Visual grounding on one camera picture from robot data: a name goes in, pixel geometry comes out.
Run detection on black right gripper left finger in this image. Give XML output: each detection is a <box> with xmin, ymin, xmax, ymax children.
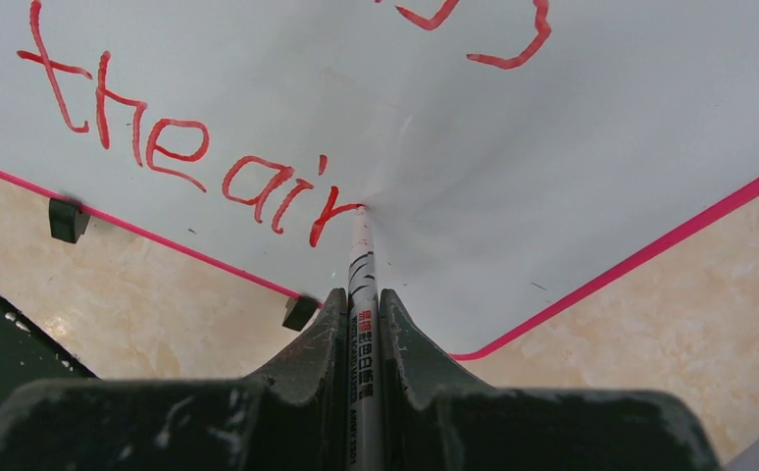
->
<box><xmin>0</xmin><ymin>288</ymin><xmax>347</xmax><ymax>470</ymax></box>

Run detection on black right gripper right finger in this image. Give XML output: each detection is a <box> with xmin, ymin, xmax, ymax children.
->
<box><xmin>379</xmin><ymin>289</ymin><xmax>721</xmax><ymax>470</ymax></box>

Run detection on red framed whiteboard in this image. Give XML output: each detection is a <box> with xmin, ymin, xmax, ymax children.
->
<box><xmin>0</xmin><ymin>1</ymin><xmax>759</xmax><ymax>359</ymax></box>

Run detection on red whiteboard marker pen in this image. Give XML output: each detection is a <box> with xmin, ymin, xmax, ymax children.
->
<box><xmin>346</xmin><ymin>207</ymin><xmax>384</xmax><ymax>470</ymax></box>

